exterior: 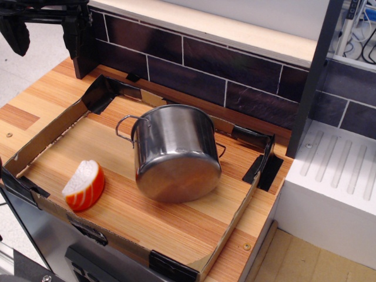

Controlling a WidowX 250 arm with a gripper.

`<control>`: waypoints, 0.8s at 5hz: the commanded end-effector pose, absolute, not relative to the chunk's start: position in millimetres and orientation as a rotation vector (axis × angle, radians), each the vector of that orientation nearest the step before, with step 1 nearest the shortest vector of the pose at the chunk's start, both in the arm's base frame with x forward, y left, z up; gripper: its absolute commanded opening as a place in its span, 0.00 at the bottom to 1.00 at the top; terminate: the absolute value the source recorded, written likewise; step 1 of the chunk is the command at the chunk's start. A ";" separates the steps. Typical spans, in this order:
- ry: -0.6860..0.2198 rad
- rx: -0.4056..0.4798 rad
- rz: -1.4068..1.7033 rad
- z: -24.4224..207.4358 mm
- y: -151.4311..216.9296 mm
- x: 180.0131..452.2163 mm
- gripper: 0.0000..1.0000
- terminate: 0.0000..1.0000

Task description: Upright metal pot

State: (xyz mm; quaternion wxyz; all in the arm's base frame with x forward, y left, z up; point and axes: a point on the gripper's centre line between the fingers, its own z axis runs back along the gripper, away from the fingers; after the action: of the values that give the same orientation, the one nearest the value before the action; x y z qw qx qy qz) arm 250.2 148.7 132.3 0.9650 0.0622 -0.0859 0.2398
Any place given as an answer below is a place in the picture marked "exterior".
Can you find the salmon sushi toy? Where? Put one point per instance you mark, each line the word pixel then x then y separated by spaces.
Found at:
pixel 85 187

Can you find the white drying rack sink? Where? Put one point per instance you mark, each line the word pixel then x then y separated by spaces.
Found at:
pixel 338 164

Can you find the stainless steel pot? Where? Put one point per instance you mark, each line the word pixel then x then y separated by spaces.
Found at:
pixel 176 158

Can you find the dark grey vertical post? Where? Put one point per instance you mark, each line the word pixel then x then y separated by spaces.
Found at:
pixel 320 55

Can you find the grey cabinet front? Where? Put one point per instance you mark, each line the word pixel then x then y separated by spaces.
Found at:
pixel 73 249

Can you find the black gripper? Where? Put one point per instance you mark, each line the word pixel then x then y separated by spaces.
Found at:
pixel 77 23

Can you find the cardboard fence with black tape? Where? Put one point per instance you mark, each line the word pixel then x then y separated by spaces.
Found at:
pixel 203 240

